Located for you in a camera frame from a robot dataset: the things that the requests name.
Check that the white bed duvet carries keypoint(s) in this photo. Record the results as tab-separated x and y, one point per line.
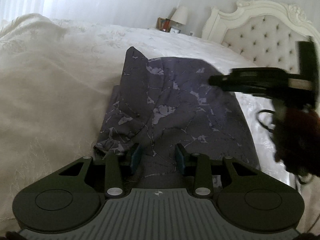
56	81

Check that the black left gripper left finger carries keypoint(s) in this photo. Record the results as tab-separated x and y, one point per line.
119	169

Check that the dark gloved right hand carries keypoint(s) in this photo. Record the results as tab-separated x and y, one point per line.
296	139

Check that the purple patterned hooded garment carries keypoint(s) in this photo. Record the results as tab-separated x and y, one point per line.
166	101

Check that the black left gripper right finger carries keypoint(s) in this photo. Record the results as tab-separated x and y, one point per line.
195	170

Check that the red picture frame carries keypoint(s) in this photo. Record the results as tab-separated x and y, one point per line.
163	24

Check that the cream tufted headboard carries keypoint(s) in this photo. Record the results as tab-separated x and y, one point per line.
264	32

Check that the white table lamp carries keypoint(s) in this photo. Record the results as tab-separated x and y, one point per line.
180	16

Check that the small photo frame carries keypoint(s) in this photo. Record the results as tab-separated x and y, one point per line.
175	30

